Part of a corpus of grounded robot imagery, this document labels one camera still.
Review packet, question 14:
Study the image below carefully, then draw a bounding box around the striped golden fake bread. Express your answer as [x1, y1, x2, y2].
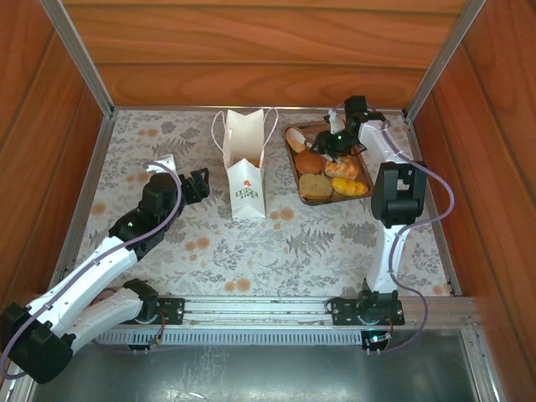
[324, 155, 361, 181]

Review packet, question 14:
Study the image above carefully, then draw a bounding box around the yellow twisted fake bread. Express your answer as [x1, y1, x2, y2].
[330, 177, 369, 198]

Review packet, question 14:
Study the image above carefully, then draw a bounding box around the long pale fake bun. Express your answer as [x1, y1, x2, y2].
[285, 126, 313, 154]

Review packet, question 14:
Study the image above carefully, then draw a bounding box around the white paper bag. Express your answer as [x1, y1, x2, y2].
[211, 106, 280, 221]

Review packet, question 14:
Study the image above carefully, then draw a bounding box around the brown rectangular tray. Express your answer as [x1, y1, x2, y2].
[281, 119, 374, 207]

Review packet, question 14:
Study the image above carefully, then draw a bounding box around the floral tablecloth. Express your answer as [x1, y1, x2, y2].
[73, 109, 461, 296]

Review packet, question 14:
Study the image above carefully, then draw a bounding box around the right small circuit board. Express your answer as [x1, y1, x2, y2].
[363, 330, 393, 351]

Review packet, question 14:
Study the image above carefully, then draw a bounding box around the grey metal sheet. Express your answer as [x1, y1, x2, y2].
[28, 330, 481, 402]

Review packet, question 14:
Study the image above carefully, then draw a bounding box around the left aluminium side rail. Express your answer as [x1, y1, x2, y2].
[60, 115, 115, 277]

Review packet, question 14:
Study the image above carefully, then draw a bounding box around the aluminium side rail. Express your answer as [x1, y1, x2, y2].
[60, 115, 115, 277]
[404, 112, 464, 296]

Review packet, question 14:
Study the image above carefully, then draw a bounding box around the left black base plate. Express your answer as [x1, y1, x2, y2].
[125, 295, 186, 327]

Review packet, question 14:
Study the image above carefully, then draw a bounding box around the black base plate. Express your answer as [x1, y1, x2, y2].
[327, 296, 406, 327]
[125, 295, 186, 327]

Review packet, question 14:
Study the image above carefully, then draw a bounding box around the aluminium front rail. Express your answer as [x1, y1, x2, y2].
[183, 295, 481, 330]

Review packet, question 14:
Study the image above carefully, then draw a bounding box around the right aluminium frame post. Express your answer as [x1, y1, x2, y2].
[404, 0, 487, 121]

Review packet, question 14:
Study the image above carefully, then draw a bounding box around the aluminium frame post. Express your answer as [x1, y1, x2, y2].
[404, 0, 487, 121]
[39, 0, 116, 118]

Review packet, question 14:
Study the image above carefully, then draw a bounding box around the right aluminium side rail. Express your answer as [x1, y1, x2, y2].
[404, 112, 464, 296]

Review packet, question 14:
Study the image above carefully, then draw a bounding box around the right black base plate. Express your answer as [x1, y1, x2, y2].
[327, 296, 406, 327]

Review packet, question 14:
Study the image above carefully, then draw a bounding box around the slotted grey cable duct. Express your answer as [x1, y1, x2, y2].
[94, 325, 394, 347]

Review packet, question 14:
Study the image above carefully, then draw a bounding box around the left aluminium frame post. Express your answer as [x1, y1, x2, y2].
[39, 0, 116, 118]

